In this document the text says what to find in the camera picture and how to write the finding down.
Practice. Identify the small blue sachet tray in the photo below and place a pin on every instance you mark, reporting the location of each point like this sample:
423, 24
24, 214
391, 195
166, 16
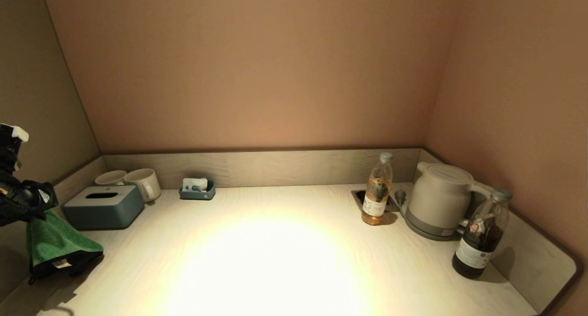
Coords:
197, 194

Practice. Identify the white electric kettle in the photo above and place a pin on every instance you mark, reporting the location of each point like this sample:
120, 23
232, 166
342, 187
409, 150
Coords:
440, 194

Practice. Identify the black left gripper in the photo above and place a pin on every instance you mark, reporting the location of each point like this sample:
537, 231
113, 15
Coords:
23, 201

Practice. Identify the grey-blue tissue box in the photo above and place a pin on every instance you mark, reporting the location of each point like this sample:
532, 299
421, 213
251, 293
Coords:
103, 210

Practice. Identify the green microfibre cloth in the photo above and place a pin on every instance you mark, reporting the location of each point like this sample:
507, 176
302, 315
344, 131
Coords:
55, 245

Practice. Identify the grey kettle base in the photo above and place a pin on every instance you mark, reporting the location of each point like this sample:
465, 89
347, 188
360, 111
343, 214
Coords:
431, 233

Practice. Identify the black wrist camera white cap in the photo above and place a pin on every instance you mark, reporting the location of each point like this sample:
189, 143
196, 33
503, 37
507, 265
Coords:
9, 146

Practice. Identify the cream ceramic mug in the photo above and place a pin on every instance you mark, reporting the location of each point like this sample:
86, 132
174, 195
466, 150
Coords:
144, 183
110, 177

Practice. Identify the black recessed table socket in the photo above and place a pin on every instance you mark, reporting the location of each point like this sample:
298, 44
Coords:
358, 195

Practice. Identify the dark tea plastic bottle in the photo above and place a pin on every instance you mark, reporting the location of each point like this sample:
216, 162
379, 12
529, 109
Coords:
480, 245

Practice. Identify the light tea plastic bottle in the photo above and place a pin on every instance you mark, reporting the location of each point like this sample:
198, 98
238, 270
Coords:
376, 194

